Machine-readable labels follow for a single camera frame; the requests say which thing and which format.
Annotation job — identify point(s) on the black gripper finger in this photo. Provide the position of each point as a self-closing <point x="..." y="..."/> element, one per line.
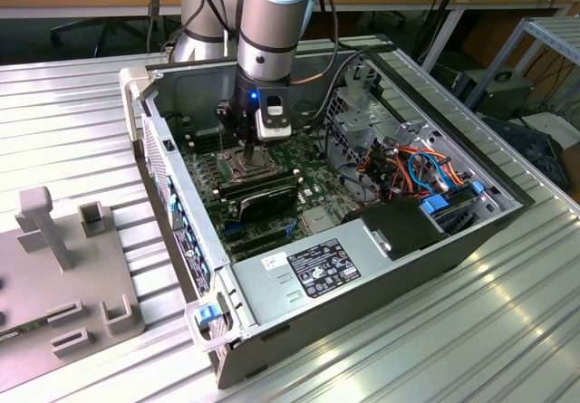
<point x="250" y="155"/>

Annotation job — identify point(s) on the silver CPU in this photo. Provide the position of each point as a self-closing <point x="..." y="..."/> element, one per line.
<point x="247" y="169"/>

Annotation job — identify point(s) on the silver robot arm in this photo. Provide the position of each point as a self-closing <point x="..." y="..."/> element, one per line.
<point x="272" y="22"/>

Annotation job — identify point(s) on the black RAM stick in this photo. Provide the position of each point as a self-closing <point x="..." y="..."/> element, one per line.
<point x="258" y="181"/>

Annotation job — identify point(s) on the thin metal locking lever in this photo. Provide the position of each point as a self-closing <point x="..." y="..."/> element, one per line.
<point x="220" y="145"/>

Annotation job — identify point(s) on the black RAM slot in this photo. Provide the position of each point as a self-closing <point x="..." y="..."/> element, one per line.
<point x="204" y="133"/>
<point x="204" y="146"/>

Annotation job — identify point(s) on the black graphics card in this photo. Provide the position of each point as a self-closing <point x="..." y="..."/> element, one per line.
<point x="267" y="201"/>

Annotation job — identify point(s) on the green motherboard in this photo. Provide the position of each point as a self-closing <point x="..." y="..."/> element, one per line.
<point x="317" y="181"/>

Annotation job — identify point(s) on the small blue expansion slot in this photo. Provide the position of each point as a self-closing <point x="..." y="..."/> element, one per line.
<point x="233" y="227"/>

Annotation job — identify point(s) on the black expansion slot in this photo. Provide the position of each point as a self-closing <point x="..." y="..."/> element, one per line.
<point x="260" y="246"/>
<point x="254" y="235"/>

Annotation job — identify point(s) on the silver chipset heatsink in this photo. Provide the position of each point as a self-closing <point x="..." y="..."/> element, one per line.
<point x="319" y="219"/>

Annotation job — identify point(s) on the silver drive cage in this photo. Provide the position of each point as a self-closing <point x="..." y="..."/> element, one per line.
<point x="358" y="120"/>

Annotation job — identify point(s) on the silver power supply unit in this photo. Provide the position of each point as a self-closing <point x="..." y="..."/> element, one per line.
<point x="272" y="294"/>

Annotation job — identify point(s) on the blue case latch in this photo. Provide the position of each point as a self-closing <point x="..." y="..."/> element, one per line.
<point x="206" y="316"/>

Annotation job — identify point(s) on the black plastic shroud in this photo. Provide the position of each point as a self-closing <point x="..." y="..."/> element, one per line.
<point x="399" y="233"/>

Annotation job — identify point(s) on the open PC case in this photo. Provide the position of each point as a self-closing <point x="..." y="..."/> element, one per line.
<point x="362" y="308"/>

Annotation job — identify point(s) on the blue disk carrier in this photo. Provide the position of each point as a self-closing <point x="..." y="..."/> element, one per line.
<point x="434" y="206"/>

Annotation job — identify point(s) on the small blue clip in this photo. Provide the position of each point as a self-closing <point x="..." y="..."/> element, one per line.
<point x="477" y="187"/>

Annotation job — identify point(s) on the grey parts rack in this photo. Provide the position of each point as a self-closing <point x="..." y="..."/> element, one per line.
<point x="45" y="281"/>

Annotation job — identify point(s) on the green RAM stick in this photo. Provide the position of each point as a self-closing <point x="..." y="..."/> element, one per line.
<point x="10" y="336"/>

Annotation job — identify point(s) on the grey metal shelf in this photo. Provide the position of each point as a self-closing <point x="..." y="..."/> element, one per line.
<point x="550" y="29"/>

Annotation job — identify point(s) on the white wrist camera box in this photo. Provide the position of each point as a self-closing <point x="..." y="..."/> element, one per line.
<point x="272" y="133"/>

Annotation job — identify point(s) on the black camera bracket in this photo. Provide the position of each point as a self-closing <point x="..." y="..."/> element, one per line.
<point x="274" y="92"/>

